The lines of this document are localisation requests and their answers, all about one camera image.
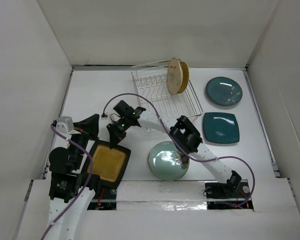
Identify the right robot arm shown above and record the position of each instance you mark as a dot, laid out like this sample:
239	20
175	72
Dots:
182	133

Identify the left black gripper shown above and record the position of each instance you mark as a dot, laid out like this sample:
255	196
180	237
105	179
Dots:
89	127

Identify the silver taped front rail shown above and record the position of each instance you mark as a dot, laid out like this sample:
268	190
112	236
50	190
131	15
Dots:
162	196

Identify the round woven bamboo plate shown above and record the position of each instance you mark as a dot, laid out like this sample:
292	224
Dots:
185	77

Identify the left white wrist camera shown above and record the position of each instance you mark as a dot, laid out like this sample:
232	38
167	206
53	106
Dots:
65	125

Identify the round dark teal plate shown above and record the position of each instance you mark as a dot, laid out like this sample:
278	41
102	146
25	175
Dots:
224	91

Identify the light green flower plate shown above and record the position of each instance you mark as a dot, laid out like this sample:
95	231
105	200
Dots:
166	162

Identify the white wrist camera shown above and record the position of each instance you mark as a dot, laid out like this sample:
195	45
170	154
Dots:
113	117
65	125

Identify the metal wire dish rack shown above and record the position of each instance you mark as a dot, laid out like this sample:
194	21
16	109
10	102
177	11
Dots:
150	82

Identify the square dark teal plate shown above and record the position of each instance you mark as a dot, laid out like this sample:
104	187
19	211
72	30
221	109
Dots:
221	128

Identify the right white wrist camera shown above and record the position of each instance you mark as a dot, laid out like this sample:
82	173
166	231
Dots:
113	117

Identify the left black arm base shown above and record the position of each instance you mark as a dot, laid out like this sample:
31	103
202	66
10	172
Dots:
105	200

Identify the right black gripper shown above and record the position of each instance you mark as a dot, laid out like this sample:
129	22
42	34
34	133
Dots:
115	135

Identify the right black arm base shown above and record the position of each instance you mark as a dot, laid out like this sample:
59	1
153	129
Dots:
218	198

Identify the square brown yellow plate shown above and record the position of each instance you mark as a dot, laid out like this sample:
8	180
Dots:
109	163

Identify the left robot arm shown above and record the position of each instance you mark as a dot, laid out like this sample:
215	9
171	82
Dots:
70	193

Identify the beige bird painted plate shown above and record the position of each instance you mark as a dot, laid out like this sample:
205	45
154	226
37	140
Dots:
174	76

